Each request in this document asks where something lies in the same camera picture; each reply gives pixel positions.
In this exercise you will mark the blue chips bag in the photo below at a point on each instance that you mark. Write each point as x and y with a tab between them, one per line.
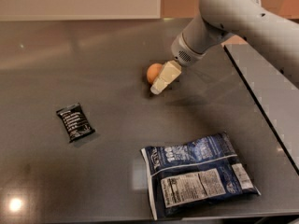
206	170

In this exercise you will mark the grey side table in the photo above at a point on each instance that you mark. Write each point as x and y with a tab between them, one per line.
274	94

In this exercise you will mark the small black snack bar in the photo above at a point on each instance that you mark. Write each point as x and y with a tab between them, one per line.
75	122

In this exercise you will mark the orange fruit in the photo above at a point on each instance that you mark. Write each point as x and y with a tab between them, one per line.
153	71

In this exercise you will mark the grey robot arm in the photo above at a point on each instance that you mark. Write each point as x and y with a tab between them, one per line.
275	38

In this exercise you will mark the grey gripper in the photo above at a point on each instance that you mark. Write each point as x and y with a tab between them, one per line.
183	54

